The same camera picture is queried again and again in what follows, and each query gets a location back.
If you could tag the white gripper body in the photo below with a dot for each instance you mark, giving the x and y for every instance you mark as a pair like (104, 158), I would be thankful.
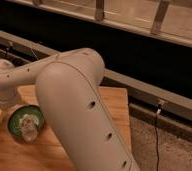
(9, 97)

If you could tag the white bottle with green label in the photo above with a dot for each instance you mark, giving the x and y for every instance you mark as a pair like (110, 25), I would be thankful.
(29, 128)

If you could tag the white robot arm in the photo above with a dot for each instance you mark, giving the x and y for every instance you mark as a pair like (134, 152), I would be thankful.
(67, 91)

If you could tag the green ceramic bowl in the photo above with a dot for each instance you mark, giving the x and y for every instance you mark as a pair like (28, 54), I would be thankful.
(14, 120)

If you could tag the metal window frame rail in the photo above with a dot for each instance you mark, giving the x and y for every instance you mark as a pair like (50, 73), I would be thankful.
(168, 20)

